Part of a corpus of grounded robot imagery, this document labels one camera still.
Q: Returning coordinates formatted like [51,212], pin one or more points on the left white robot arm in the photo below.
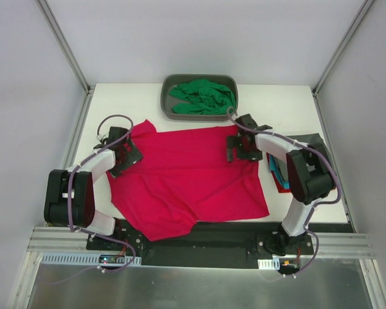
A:
[70,198]

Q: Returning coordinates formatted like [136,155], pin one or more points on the left aluminium frame post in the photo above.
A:
[63,44]

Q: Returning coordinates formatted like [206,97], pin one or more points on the aluminium rail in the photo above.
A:
[345,246]
[56,239]

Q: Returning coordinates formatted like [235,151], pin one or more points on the left perforated cable duct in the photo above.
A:
[104,260]

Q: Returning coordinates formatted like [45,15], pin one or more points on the left aluminium rail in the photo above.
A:
[56,239]

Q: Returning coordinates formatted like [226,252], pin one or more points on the right perforated cable duct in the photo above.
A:
[269,264]

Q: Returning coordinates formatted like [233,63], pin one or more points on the right aluminium rail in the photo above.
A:
[345,246]

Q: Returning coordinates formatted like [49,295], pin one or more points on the folded grey t shirt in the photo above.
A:
[308,139]

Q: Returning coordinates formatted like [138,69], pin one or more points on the aluminium frame post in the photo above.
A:
[351,31]
[63,44]

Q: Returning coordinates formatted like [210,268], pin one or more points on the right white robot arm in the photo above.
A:
[294,227]

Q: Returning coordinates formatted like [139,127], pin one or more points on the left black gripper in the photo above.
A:
[128,159]

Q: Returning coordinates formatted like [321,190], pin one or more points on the perforated cable duct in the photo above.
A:
[269,264]
[104,260]

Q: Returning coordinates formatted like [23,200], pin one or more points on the magenta t shirt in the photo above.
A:
[183,178]

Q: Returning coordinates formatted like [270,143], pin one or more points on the folded red t shirt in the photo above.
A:
[303,175]

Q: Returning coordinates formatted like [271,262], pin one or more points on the green t shirt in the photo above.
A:
[203,97]

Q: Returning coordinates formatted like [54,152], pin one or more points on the grey plastic bin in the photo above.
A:
[167,102]

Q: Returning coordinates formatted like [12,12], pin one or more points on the folded teal t shirt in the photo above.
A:
[281,183]

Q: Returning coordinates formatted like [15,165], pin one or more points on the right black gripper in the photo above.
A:
[235,147]

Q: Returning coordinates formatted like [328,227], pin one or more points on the right aluminium frame post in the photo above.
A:
[351,31]

